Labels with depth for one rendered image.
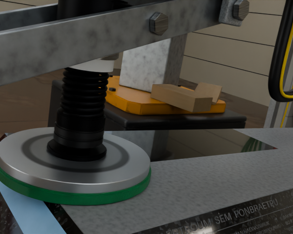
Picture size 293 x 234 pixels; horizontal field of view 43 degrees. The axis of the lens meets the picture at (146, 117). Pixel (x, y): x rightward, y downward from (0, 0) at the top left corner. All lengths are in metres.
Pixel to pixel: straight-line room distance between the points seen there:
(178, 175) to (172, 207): 0.11
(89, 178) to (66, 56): 0.15
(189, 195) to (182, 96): 0.75
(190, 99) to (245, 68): 5.69
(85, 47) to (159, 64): 1.00
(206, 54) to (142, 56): 6.11
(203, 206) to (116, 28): 0.25
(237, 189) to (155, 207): 0.16
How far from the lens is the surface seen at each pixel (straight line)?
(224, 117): 1.45
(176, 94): 1.26
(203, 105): 1.26
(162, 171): 0.58
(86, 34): 0.42
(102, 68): 0.48
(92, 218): 0.43
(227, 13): 0.58
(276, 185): 0.64
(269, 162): 0.75
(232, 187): 0.58
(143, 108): 1.23
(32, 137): 0.58
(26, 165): 0.48
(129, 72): 1.47
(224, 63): 7.20
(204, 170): 0.62
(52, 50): 0.40
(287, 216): 0.61
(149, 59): 1.43
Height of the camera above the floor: 1.04
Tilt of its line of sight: 14 degrees down
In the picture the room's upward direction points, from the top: 10 degrees clockwise
